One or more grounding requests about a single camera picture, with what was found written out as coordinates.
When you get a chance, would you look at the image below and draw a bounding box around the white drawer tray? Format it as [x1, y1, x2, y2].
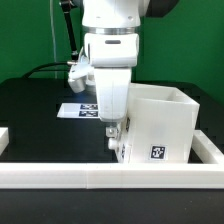
[108, 138, 127, 163]
[125, 117, 131, 134]

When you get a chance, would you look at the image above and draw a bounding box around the white marker base plate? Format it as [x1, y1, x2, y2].
[57, 103, 98, 119]

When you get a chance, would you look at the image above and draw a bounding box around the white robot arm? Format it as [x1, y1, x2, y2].
[82, 0, 179, 138]

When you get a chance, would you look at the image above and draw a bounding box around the black cable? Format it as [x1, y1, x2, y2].
[21, 61, 76, 80]

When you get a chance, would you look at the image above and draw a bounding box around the white front border rail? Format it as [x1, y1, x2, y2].
[0, 163, 224, 189]

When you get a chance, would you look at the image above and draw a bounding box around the white left border rail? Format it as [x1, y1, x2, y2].
[0, 127, 9, 155]

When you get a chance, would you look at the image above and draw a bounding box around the white drawer cabinet box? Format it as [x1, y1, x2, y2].
[126, 84, 200, 163]

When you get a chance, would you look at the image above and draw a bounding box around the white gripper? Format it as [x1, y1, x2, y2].
[84, 33, 139, 138]

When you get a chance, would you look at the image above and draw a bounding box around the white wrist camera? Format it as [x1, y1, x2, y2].
[68, 50, 96, 94]

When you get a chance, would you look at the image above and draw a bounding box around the black camera stand pole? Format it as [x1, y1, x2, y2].
[59, 0, 78, 60]

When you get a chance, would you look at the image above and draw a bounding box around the white front drawer tray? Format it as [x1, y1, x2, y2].
[108, 138, 127, 163]

